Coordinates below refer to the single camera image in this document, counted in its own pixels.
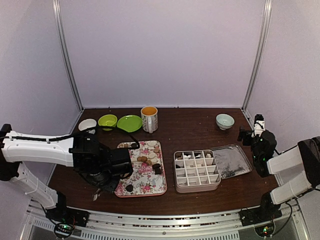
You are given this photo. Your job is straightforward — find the aluminium frame post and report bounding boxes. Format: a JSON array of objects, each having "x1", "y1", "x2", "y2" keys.
[
  {"x1": 52, "y1": 0, "x2": 84, "y2": 112},
  {"x1": 241, "y1": 0, "x2": 272, "y2": 112}
]

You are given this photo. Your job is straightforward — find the floral white mug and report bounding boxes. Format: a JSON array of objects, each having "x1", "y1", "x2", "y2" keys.
[{"x1": 140, "y1": 106, "x2": 158, "y2": 134}]

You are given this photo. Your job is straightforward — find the pale blue tea bowl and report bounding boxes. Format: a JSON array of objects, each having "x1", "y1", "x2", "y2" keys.
[{"x1": 215, "y1": 113, "x2": 235, "y2": 131}]

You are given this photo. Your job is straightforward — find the green plate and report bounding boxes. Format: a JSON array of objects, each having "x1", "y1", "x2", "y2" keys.
[{"x1": 117, "y1": 114, "x2": 142, "y2": 133}]

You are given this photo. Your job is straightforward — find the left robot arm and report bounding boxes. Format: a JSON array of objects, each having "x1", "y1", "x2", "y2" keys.
[{"x1": 0, "y1": 124, "x2": 133, "y2": 222}]

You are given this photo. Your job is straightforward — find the black white bowl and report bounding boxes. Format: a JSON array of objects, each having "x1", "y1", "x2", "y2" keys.
[{"x1": 78, "y1": 118, "x2": 97, "y2": 135}]

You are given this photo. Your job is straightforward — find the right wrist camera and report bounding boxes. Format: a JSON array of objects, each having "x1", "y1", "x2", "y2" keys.
[{"x1": 251, "y1": 114, "x2": 266, "y2": 138}]

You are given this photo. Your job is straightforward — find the pink rabbit tin lid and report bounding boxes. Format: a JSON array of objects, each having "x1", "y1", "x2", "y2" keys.
[{"x1": 212, "y1": 144, "x2": 253, "y2": 180}]

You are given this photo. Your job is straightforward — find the right aluminium frame post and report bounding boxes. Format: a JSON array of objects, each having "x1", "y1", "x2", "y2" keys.
[{"x1": 241, "y1": 0, "x2": 272, "y2": 112}]

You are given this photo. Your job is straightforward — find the front aluminium rail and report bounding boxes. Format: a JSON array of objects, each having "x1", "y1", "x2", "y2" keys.
[{"x1": 18, "y1": 199, "x2": 310, "y2": 240}]

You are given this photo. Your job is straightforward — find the green bowl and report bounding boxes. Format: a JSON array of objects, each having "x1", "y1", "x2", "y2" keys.
[{"x1": 98, "y1": 114, "x2": 118, "y2": 131}]

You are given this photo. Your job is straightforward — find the left aluminium frame post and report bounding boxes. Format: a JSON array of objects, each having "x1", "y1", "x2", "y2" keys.
[{"x1": 52, "y1": 0, "x2": 84, "y2": 112}]

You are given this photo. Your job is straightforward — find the pink divided tin box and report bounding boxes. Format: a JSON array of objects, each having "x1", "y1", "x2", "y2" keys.
[{"x1": 173, "y1": 149, "x2": 221, "y2": 194}]

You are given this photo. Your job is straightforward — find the floral pink tray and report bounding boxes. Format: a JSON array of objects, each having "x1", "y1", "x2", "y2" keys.
[{"x1": 114, "y1": 140, "x2": 167, "y2": 198}]

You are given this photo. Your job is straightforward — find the metal serving tongs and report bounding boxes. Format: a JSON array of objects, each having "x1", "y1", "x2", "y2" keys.
[{"x1": 92, "y1": 188, "x2": 102, "y2": 202}]

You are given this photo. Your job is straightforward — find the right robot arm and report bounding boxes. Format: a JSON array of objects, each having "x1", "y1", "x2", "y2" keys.
[{"x1": 237, "y1": 123, "x2": 320, "y2": 221}]

